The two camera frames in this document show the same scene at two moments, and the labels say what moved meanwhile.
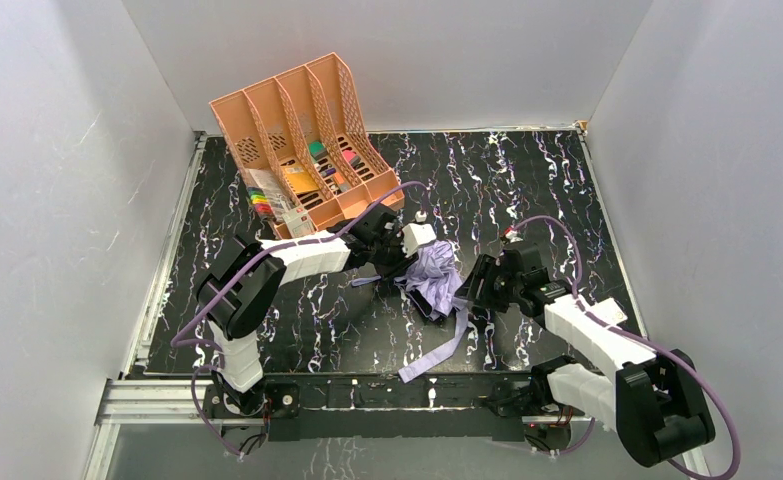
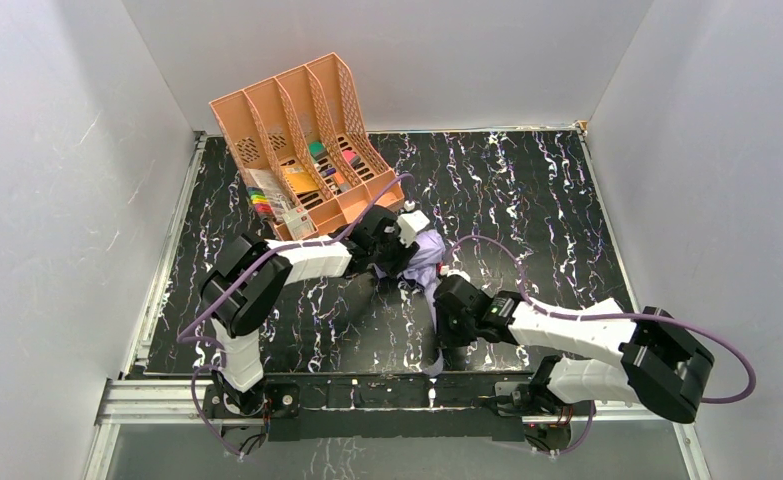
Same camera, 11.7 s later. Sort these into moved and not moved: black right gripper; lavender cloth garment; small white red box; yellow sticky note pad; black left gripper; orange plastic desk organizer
Moved: lavender cloth garment; black right gripper
Not moved: black left gripper; yellow sticky note pad; orange plastic desk organizer; small white red box
